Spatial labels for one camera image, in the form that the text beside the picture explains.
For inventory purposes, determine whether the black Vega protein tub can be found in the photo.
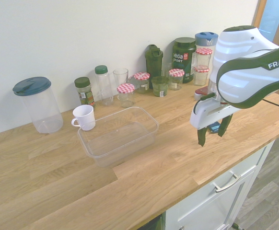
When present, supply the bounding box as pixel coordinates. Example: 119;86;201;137
172;37;197;84

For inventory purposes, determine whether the blue protein bar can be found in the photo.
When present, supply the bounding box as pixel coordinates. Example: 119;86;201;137
208;121;221;134

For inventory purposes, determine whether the white kitchen cabinet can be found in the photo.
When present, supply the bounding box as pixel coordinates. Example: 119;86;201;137
165;141;276;230

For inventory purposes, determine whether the spice jar with dark lid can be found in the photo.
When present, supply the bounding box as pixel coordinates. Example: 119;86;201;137
74;76;97;111

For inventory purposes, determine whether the clear plastic rectangular container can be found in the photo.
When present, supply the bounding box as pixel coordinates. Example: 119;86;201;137
76;106;160;168

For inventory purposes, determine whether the white plastic cup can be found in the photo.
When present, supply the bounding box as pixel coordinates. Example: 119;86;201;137
71;104;96;132

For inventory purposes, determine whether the small green lidded tub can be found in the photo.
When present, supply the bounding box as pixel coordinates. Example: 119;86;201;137
151;76;169;98

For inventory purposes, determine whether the glass jar red checkered lid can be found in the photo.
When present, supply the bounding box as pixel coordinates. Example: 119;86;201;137
132;72;151;94
193;65;210;86
195;47;213;68
168;69;185;91
116;83;135;108

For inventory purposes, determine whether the long black cable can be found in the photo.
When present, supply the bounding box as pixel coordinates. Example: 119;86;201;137
261;97;279;109

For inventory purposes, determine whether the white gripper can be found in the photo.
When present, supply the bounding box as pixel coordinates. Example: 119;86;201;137
189;97;239;148

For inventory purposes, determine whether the white pitcher with blue lid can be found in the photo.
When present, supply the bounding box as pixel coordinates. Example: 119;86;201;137
194;32;219;80

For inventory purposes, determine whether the clear pitcher with teal lid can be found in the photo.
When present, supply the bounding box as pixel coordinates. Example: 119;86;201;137
12;76;64;134

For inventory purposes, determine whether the clear bottle with green lid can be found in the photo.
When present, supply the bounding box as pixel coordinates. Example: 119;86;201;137
94;65;114;106

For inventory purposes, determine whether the silver drawer handle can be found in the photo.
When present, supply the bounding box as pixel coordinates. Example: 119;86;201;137
212;173;241;194

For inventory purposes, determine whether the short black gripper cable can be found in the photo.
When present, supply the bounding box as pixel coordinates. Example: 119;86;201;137
193;92;215;115

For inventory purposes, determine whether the dark green shaker bottle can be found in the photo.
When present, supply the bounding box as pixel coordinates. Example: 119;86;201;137
144;44;164;83

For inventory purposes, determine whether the tall glass mug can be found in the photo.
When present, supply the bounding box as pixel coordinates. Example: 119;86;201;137
113;68;135;96

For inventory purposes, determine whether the wrist camera on red mount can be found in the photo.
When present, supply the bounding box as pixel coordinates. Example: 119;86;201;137
194;86;213;102

